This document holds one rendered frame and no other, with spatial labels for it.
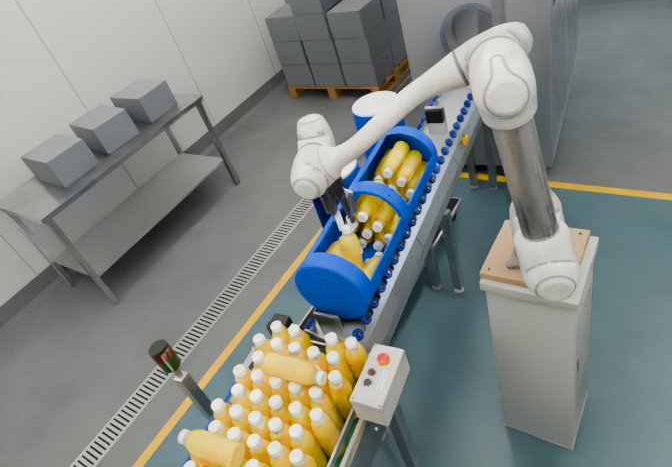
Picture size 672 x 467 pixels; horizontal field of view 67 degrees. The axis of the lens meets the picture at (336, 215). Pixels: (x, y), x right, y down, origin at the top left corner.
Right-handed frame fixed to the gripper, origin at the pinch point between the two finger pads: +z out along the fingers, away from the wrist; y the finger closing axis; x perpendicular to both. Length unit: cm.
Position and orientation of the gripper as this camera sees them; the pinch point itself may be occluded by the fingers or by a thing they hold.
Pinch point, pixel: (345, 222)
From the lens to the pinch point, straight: 174.4
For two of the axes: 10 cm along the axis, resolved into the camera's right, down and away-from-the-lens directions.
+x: -4.1, 6.6, -6.3
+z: 2.7, 7.5, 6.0
